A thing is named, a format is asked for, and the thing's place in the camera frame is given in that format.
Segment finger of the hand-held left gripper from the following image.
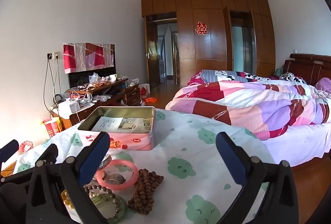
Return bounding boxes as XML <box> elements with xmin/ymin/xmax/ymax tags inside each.
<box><xmin>39</xmin><ymin>144</ymin><xmax>59</xmax><ymax>164</ymax></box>
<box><xmin>0</xmin><ymin>139</ymin><xmax>19</xmax><ymax>162</ymax></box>

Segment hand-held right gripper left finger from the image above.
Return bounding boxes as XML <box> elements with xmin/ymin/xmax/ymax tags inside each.
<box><xmin>26</xmin><ymin>132</ymin><xmax>112</xmax><ymax>224</ymax></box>

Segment brown wooden bead mala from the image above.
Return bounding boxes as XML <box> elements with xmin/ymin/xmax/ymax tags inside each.
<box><xmin>127</xmin><ymin>168</ymin><xmax>164</xmax><ymax>214</ymax></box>

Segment white box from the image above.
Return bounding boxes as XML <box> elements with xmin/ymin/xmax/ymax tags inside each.
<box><xmin>57</xmin><ymin>99</ymin><xmax>81</xmax><ymax>119</ymax></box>

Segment wooden door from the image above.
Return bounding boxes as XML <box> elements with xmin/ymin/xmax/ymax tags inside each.
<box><xmin>145</xmin><ymin>30</ymin><xmax>161</xmax><ymax>89</ymax></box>

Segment pink tin box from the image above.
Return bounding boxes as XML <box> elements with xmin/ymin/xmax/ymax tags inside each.
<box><xmin>78</xmin><ymin>106</ymin><xmax>156</xmax><ymax>151</ymax></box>

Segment papers in tin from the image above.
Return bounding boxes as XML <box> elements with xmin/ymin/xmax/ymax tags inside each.
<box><xmin>92</xmin><ymin>116</ymin><xmax>154</xmax><ymax>134</ymax></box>

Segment brown wooden headboard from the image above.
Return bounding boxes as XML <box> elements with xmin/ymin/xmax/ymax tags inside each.
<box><xmin>282</xmin><ymin>54</ymin><xmax>331</xmax><ymax>86</ymax></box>

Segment thin brown bead bracelet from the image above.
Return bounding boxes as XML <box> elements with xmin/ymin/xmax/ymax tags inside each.
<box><xmin>83</xmin><ymin>184</ymin><xmax>123</xmax><ymax>217</ymax></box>

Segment gold bead bracelet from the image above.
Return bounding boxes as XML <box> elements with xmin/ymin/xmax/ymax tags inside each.
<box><xmin>61</xmin><ymin>189</ymin><xmax>76</xmax><ymax>208</ymax></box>

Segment red patchwork cover cloth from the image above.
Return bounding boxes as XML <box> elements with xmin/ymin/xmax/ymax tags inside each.
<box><xmin>63</xmin><ymin>43</ymin><xmax>115</xmax><ymax>74</ymax></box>

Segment pink bangle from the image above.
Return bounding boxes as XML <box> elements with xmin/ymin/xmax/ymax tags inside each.
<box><xmin>96</xmin><ymin>159</ymin><xmax>139</xmax><ymax>191</ymax></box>

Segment red paper decoration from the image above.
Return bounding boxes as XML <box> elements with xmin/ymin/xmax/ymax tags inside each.
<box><xmin>195</xmin><ymin>22</ymin><xmax>208</xmax><ymax>35</ymax></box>

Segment green jade bangle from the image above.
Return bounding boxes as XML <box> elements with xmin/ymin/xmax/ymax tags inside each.
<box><xmin>89</xmin><ymin>193</ymin><xmax>128</xmax><ymax>224</ymax></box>

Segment purple pillow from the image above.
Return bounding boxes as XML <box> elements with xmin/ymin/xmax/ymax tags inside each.
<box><xmin>316</xmin><ymin>77</ymin><xmax>331</xmax><ymax>98</ymax></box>

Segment white paper bag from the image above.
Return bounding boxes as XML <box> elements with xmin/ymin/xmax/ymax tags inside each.
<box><xmin>139</xmin><ymin>84</ymin><xmax>151</xmax><ymax>104</ymax></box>

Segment black television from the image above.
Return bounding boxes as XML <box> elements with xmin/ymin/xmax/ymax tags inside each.
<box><xmin>68</xmin><ymin>66</ymin><xmax>116</xmax><ymax>90</ymax></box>

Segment red yellow canister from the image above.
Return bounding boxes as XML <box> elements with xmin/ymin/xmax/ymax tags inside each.
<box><xmin>42</xmin><ymin>117</ymin><xmax>63</xmax><ymax>138</ymax></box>

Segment cup with red bag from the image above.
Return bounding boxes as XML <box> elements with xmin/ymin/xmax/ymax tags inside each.
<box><xmin>18</xmin><ymin>141</ymin><xmax>34</xmax><ymax>155</ymax></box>

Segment wooden television cabinet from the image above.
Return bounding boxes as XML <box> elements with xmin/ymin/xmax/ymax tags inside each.
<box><xmin>50</xmin><ymin>78</ymin><xmax>140</xmax><ymax>129</ymax></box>

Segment silver wristwatch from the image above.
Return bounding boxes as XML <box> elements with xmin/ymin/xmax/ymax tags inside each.
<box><xmin>100</xmin><ymin>154</ymin><xmax>127</xmax><ymax>186</ymax></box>

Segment wooden wardrobe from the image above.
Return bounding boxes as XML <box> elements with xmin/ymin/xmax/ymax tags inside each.
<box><xmin>141</xmin><ymin>0</ymin><xmax>276</xmax><ymax>86</ymax></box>

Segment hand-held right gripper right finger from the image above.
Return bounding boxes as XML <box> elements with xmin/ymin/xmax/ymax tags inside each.
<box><xmin>216</xmin><ymin>132</ymin><xmax>302</xmax><ymax>224</ymax></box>

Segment lilac mattress sheet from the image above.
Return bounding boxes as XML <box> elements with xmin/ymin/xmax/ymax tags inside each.
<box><xmin>255</xmin><ymin>122</ymin><xmax>331</xmax><ymax>168</ymax></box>

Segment hanging cables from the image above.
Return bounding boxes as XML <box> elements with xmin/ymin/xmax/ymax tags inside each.
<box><xmin>43</xmin><ymin>59</ymin><xmax>63</xmax><ymax>109</ymax></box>

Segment pink patchwork quilt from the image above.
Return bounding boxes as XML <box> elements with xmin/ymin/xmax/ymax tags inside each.
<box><xmin>165</xmin><ymin>69</ymin><xmax>331</xmax><ymax>140</ymax></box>

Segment white green-print bed sheet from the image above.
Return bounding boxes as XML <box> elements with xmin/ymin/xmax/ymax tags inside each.
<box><xmin>13</xmin><ymin>108</ymin><xmax>276</xmax><ymax>224</ymax></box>

